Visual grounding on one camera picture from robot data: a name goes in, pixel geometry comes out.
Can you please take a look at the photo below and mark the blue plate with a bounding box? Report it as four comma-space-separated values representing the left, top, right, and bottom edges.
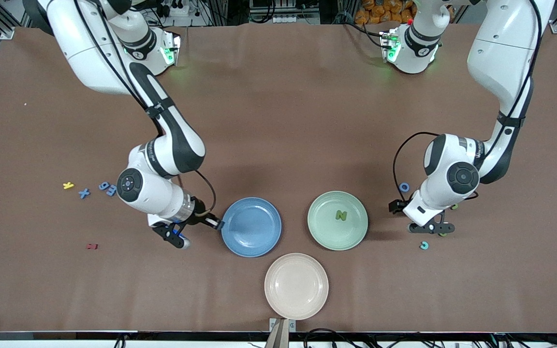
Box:
221, 197, 282, 258

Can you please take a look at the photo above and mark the pale green plate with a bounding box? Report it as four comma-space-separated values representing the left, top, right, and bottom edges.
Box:
307, 191, 369, 251

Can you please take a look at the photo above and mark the beige plate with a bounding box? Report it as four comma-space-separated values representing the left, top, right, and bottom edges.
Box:
264, 253, 329, 320

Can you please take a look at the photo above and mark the brown table cover sheet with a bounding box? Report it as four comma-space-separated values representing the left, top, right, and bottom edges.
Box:
0, 23, 557, 334

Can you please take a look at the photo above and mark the pile of orange objects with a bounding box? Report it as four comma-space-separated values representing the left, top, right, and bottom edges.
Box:
354, 0, 415, 25

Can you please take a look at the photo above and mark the white power strip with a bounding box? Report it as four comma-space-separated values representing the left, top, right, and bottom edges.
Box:
161, 0, 191, 18
270, 14, 321, 25

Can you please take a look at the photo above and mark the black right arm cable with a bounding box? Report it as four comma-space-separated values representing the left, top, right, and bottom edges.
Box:
73, 0, 217, 216

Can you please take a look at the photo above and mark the metal table edge bracket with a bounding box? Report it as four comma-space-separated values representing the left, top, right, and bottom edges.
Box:
269, 318, 297, 348

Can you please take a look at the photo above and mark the black looped cable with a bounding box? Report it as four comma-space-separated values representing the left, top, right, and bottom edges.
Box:
303, 328, 356, 348

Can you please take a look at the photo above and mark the table front edge rail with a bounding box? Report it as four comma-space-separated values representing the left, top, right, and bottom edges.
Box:
0, 331, 557, 343

